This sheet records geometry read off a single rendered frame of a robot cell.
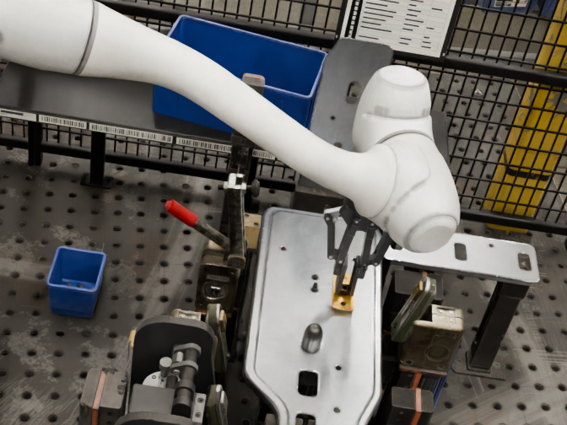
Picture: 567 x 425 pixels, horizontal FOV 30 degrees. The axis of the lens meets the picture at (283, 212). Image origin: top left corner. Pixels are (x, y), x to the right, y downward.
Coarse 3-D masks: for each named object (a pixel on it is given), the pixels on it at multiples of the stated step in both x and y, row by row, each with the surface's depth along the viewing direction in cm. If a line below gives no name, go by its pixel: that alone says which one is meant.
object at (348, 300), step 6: (336, 276) 183; (348, 276) 184; (348, 282) 183; (342, 288) 180; (348, 288) 180; (336, 294) 180; (342, 294) 180; (348, 294) 181; (336, 300) 179; (342, 300) 179; (348, 300) 180; (336, 306) 178; (342, 306) 178; (348, 306) 178
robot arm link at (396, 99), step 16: (384, 80) 150; (400, 80) 149; (416, 80) 150; (368, 96) 152; (384, 96) 149; (400, 96) 149; (416, 96) 149; (368, 112) 152; (384, 112) 150; (400, 112) 149; (416, 112) 150; (368, 128) 151; (384, 128) 149; (400, 128) 149; (416, 128) 149; (368, 144) 151
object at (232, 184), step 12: (228, 180) 166; (240, 180) 168; (228, 192) 166; (240, 192) 166; (252, 192) 166; (228, 204) 167; (240, 204) 167; (240, 216) 169; (240, 228) 170; (240, 240) 172; (240, 252) 174
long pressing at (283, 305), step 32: (288, 224) 192; (320, 224) 194; (256, 256) 185; (288, 256) 186; (320, 256) 188; (352, 256) 189; (256, 288) 179; (288, 288) 181; (320, 288) 182; (256, 320) 174; (288, 320) 175; (320, 320) 176; (352, 320) 177; (256, 352) 169; (288, 352) 170; (320, 352) 171; (352, 352) 172; (256, 384) 164; (288, 384) 165; (320, 384) 166; (352, 384) 167; (288, 416) 161; (320, 416) 162; (352, 416) 163
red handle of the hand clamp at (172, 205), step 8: (168, 208) 170; (176, 208) 170; (184, 208) 171; (176, 216) 171; (184, 216) 171; (192, 216) 172; (192, 224) 172; (200, 224) 172; (200, 232) 173; (208, 232) 173; (216, 232) 174; (216, 240) 174; (224, 240) 174; (224, 248) 175
